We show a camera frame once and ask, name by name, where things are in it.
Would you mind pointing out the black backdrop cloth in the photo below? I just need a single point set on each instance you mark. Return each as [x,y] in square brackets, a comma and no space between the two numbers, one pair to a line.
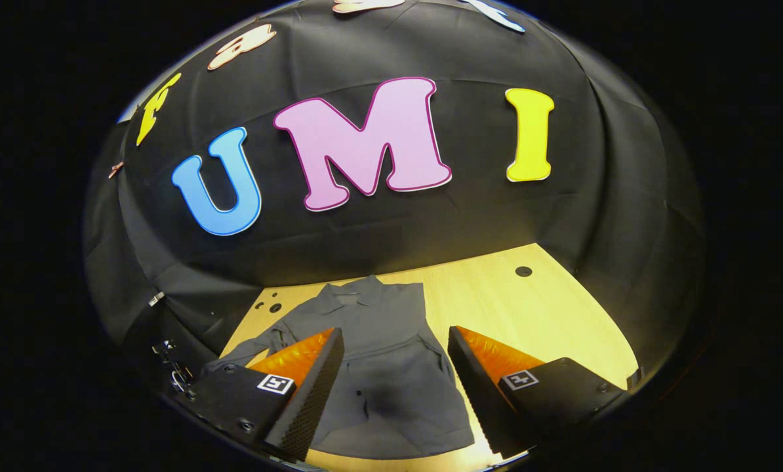
[391,229]

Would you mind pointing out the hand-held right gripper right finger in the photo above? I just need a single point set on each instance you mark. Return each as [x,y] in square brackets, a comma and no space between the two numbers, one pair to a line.
[483,400]

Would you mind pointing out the pink cloth clip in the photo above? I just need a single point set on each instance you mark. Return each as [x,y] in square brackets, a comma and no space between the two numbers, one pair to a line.
[116,170]

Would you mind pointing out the white cloth clip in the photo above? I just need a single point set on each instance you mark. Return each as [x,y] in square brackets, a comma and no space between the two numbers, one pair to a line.
[157,299]

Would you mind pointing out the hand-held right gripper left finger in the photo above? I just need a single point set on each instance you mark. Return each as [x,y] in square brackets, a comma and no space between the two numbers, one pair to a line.
[309,400]

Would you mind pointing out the dark grey shirt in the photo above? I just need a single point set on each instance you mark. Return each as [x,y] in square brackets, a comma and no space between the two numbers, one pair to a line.
[385,328]

